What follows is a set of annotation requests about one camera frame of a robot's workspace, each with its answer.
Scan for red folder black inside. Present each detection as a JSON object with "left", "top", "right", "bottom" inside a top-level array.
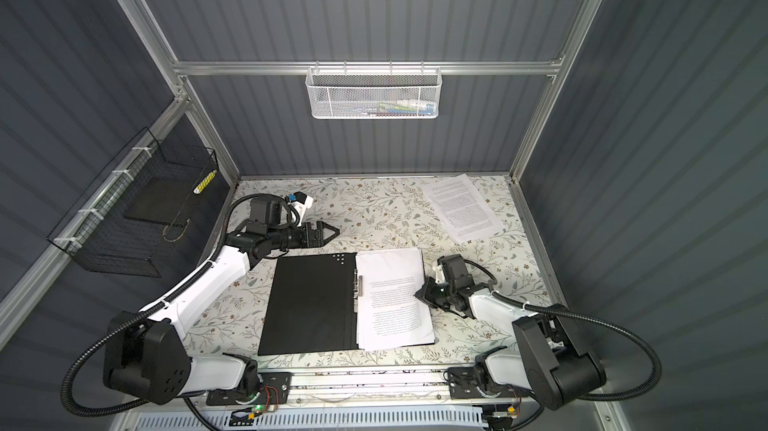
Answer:
[{"left": 258, "top": 253, "right": 361, "bottom": 356}]

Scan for white wire mesh basket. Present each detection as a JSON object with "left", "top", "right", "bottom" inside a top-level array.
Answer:
[{"left": 305, "top": 70, "right": 443, "bottom": 120}]

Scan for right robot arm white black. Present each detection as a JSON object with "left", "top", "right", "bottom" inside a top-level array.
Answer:
[{"left": 414, "top": 254, "right": 607, "bottom": 410}]

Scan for pens in white basket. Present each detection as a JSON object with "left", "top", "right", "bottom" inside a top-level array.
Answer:
[{"left": 359, "top": 99, "right": 438, "bottom": 117}]

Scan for printed paper sheet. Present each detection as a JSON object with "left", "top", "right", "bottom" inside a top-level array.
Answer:
[
  {"left": 421, "top": 174, "right": 503, "bottom": 243},
  {"left": 356, "top": 248, "right": 435, "bottom": 352}
]

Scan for aluminium front rail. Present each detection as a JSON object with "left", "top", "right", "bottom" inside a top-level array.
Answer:
[{"left": 122, "top": 360, "right": 607, "bottom": 411}]

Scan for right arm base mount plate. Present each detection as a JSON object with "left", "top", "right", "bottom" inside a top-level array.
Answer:
[{"left": 442, "top": 366, "right": 530, "bottom": 400}]

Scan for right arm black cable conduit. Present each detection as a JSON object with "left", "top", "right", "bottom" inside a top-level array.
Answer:
[{"left": 467, "top": 258, "right": 663, "bottom": 403}]

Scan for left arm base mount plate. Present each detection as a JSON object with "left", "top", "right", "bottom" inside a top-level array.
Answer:
[{"left": 206, "top": 372, "right": 293, "bottom": 406}]

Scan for black wire mesh basket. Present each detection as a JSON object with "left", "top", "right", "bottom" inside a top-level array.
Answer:
[{"left": 48, "top": 134, "right": 228, "bottom": 278}]

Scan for black pad in basket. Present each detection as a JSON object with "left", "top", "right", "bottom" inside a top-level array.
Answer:
[{"left": 123, "top": 178, "right": 202, "bottom": 227}]

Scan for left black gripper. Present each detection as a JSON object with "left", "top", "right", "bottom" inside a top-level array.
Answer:
[{"left": 269, "top": 221, "right": 339, "bottom": 252}]

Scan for yellow green marker pen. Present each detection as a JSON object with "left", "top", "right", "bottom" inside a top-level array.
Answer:
[{"left": 193, "top": 170, "right": 218, "bottom": 195}]

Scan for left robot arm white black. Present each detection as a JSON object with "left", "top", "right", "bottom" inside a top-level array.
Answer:
[{"left": 103, "top": 192, "right": 340, "bottom": 404}]

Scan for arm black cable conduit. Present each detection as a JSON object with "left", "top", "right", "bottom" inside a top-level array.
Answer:
[
  {"left": 59, "top": 193, "right": 289, "bottom": 431},
  {"left": 467, "top": 258, "right": 663, "bottom": 403}
]

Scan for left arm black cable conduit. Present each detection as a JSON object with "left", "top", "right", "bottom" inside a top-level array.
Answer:
[{"left": 59, "top": 193, "right": 289, "bottom": 431}]

